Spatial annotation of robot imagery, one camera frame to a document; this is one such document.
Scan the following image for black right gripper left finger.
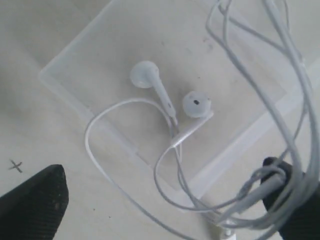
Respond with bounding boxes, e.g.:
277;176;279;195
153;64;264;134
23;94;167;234
0;164;69;240

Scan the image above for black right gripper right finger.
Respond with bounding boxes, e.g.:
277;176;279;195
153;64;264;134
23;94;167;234
261;156;320;240

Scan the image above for white wired earphones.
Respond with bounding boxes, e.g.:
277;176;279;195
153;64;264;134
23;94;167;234
84;0;316;240

